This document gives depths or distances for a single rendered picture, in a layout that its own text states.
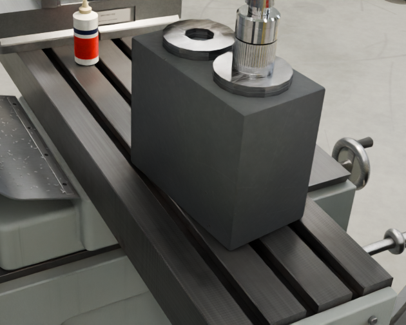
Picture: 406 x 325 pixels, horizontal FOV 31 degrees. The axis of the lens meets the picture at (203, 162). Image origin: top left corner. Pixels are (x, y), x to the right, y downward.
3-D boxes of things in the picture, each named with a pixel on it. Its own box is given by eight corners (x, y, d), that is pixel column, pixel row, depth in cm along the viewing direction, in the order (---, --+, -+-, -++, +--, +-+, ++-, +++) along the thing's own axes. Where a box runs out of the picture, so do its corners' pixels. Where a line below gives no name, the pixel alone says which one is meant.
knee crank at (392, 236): (406, 235, 162) (412, 213, 159) (425, 251, 158) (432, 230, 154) (326, 263, 153) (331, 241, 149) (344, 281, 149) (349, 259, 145)
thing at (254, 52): (235, 53, 84) (240, 8, 81) (276, 60, 83) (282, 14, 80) (227, 71, 80) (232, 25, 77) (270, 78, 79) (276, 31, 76)
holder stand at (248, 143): (200, 137, 106) (209, 7, 95) (304, 218, 92) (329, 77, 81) (129, 162, 100) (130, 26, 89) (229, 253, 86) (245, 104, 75)
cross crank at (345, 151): (345, 167, 166) (354, 122, 160) (378, 196, 158) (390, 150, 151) (287, 184, 160) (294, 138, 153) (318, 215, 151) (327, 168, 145)
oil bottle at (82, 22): (93, 53, 126) (91, -8, 120) (102, 63, 123) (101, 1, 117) (71, 57, 125) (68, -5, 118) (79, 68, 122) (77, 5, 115)
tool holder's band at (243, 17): (240, 8, 81) (241, -1, 80) (282, 14, 80) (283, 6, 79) (232, 25, 77) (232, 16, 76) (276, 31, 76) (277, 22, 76)
